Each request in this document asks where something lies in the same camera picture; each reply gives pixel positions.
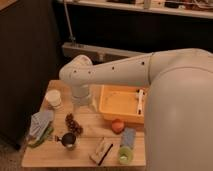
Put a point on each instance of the white paper cup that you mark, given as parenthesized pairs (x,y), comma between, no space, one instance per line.
(53,97)

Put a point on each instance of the metal pole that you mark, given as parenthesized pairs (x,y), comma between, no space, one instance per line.
(72,37)

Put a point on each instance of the yellow plastic tray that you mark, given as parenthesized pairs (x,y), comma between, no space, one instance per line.
(120,102)

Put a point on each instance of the orange round fruit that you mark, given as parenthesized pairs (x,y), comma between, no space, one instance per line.
(117,126)

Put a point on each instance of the white wall shelf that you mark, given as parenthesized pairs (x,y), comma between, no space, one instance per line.
(149,6)

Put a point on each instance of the blue green bottle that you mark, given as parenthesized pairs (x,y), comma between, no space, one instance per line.
(125,153)

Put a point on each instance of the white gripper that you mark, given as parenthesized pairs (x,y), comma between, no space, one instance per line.
(81,96)

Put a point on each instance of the brown grape bunch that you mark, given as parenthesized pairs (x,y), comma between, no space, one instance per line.
(72,125)

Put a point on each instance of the wooden block brush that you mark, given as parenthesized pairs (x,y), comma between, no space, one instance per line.
(101,151)

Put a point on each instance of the white brush in tray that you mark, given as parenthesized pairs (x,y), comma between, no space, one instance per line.
(139,96)

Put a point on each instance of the blue grey cloth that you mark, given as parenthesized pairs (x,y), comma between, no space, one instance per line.
(39,123)

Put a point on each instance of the green pepper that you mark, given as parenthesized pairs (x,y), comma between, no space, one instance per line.
(45,135)

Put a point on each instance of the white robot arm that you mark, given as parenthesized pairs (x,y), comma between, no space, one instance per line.
(178,117)

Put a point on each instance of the low grey bench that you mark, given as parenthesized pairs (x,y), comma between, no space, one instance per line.
(96,53)

